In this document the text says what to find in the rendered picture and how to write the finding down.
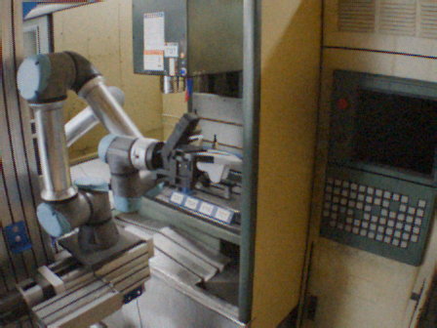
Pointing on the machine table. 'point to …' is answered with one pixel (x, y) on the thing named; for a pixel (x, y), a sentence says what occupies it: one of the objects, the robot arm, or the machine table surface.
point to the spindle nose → (172, 84)
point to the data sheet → (154, 31)
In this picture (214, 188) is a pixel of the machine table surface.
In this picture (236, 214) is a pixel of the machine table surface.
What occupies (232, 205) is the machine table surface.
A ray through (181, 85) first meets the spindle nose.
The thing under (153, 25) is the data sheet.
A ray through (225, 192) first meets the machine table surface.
